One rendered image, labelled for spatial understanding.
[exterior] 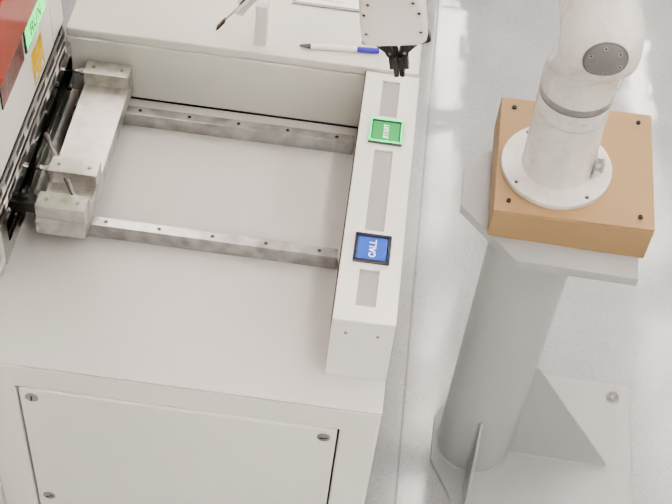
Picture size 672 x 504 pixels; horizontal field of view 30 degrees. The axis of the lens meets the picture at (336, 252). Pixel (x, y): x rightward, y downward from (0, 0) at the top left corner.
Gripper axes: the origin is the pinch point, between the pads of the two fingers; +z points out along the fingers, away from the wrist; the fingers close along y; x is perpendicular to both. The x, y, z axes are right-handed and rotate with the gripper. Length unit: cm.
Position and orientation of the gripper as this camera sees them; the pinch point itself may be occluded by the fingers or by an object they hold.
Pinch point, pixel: (399, 61)
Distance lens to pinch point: 198.7
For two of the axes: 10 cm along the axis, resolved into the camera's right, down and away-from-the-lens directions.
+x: 1.1, -7.5, 6.6
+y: 9.9, 0.0, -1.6
